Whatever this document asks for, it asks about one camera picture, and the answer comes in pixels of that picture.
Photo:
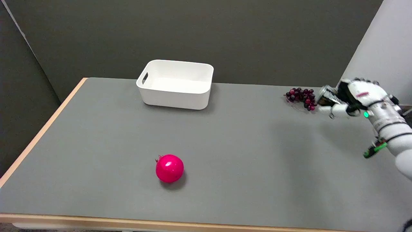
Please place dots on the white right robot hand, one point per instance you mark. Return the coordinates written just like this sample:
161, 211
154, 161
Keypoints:
360, 93

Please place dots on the black can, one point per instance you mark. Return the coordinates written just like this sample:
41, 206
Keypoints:
326, 96

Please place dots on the white plastic box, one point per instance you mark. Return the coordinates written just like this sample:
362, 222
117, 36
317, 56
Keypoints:
175, 84

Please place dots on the dark purple grape bunch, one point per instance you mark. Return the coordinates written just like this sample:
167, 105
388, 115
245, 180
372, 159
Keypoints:
302, 97

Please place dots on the red pomegranate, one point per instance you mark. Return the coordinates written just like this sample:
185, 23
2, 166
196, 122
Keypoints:
169, 168

